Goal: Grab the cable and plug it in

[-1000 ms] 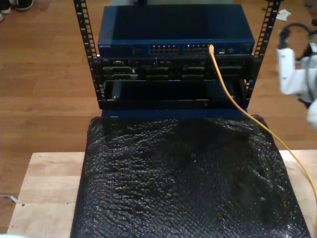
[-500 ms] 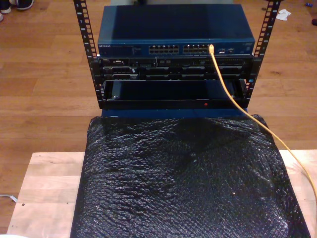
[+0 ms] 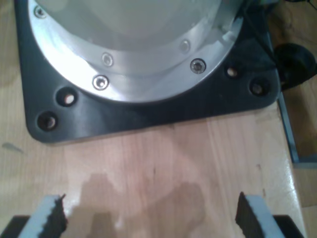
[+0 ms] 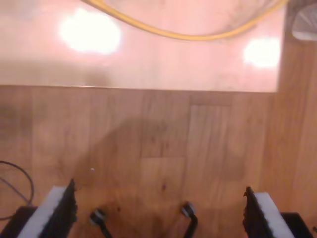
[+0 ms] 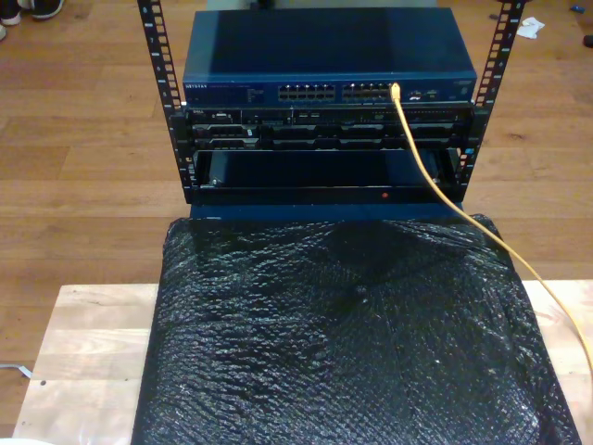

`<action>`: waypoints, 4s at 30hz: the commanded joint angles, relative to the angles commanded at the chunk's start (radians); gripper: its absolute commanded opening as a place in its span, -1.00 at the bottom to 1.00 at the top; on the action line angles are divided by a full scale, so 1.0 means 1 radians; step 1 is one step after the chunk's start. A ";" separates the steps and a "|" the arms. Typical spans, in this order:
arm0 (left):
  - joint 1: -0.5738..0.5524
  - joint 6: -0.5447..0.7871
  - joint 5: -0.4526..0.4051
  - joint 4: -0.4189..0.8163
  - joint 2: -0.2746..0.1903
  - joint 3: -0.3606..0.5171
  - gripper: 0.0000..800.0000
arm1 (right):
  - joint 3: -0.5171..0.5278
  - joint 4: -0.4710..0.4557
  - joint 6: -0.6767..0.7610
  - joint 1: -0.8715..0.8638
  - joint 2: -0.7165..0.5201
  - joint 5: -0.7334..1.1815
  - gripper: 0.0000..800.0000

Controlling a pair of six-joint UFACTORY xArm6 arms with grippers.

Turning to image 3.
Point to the black caster wheel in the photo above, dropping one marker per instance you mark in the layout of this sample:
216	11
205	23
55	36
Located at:
292	64

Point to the dark robot mounting plate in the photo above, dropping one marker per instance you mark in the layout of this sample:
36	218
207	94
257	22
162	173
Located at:
148	114

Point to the grey metal frame bar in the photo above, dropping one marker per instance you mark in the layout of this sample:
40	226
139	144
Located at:
288	129

